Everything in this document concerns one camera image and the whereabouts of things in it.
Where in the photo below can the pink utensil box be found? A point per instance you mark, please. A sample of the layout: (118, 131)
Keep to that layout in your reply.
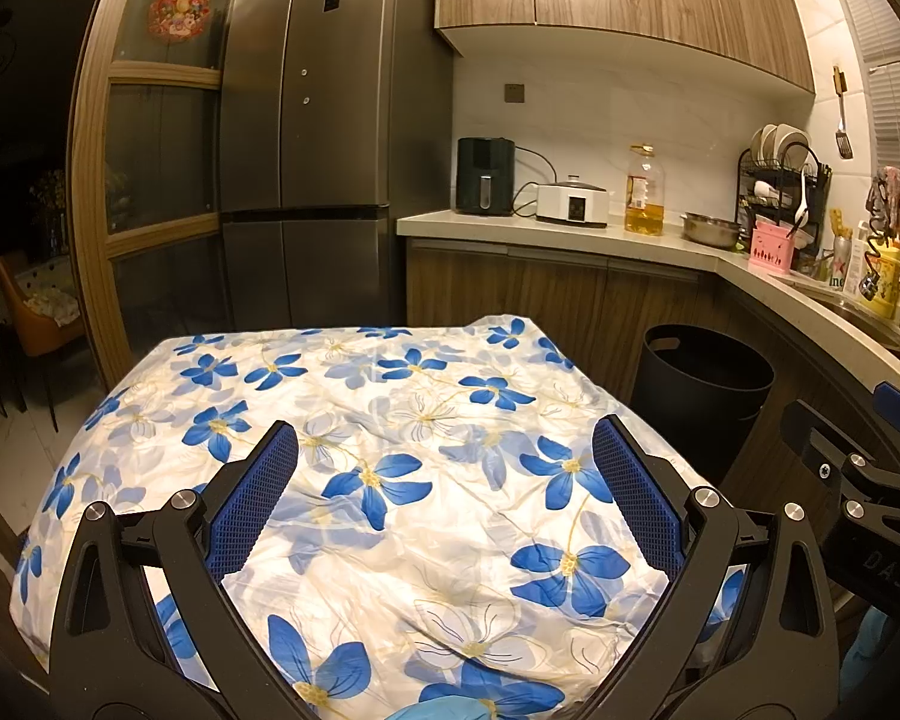
(771, 249)

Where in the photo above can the black dish rack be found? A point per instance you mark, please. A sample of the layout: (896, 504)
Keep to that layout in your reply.
(780, 180)

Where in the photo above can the black air fryer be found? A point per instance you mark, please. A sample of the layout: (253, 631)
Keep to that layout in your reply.
(484, 176)

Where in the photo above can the grey refrigerator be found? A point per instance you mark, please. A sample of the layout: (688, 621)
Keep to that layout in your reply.
(330, 127)

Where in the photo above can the dried flower bouquet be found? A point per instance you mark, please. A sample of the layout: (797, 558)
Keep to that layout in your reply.
(51, 199)

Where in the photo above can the black trash bin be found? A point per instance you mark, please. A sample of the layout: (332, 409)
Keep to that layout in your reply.
(697, 397)

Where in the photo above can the white electric cooker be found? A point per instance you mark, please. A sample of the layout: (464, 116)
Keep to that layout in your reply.
(572, 202)

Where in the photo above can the wooden glass sliding door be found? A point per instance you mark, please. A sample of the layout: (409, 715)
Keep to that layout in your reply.
(157, 142)

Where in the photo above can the steel basin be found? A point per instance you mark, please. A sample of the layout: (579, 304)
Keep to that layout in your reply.
(712, 230)

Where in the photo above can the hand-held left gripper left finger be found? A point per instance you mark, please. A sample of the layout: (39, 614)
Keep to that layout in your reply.
(255, 491)

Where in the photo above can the orange chair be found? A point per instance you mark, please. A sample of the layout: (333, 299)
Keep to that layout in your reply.
(37, 315)

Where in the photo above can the dark wall socket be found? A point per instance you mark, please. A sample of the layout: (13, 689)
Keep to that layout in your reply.
(514, 93)

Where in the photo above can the wooden upper cabinets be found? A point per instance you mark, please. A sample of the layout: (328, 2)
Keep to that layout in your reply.
(622, 0)

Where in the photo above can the red round door decoration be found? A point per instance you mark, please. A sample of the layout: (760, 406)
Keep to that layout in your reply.
(181, 11)

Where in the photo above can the green white can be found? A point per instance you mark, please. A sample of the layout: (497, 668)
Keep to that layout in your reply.
(842, 264)

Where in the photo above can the window blinds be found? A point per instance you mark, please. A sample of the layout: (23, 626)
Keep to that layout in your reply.
(885, 30)

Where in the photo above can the person's left hand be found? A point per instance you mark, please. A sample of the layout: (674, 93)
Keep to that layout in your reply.
(442, 710)

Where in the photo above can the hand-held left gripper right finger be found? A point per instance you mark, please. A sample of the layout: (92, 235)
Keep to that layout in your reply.
(636, 491)

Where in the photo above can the person's right hand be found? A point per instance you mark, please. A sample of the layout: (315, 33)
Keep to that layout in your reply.
(874, 645)

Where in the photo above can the stone kitchen countertop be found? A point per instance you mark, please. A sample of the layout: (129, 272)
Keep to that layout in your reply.
(547, 229)

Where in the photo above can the yellow bottle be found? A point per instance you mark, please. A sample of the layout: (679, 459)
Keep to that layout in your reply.
(883, 277)

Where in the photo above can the cooking oil bottle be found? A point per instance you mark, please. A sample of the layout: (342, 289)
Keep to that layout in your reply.
(643, 199)

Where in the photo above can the blue floral blanket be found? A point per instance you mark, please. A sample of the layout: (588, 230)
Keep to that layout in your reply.
(390, 465)

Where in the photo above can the hanging metal spatula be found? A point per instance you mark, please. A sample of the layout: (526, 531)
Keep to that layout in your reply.
(843, 136)

